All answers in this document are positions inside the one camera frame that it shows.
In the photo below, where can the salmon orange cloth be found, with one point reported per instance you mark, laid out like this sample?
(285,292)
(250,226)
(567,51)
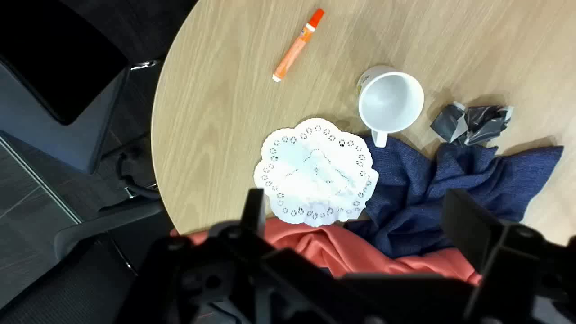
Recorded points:
(342,253)

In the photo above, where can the orange marker pen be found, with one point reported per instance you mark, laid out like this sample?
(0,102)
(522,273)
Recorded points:
(297,46)

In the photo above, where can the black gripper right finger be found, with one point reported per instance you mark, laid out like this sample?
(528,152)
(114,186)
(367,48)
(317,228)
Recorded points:
(475,233)

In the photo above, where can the black office chair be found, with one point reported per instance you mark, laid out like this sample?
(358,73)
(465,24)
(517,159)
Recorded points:
(40,195)

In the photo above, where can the crumpled dark foil wrapper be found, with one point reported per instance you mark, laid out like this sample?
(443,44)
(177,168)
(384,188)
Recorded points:
(470,125)

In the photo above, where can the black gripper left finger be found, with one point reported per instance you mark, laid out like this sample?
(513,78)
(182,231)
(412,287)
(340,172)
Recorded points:
(252,217)

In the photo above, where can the round wooden table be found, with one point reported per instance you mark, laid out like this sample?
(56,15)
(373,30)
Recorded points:
(306,100)

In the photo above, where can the white paper doily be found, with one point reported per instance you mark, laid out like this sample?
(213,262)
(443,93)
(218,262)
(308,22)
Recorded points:
(315,174)

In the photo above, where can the navy blue cloth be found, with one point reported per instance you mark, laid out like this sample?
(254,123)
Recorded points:
(403,213)

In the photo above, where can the white mug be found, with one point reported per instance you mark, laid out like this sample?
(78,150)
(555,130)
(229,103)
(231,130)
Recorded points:
(389,102)

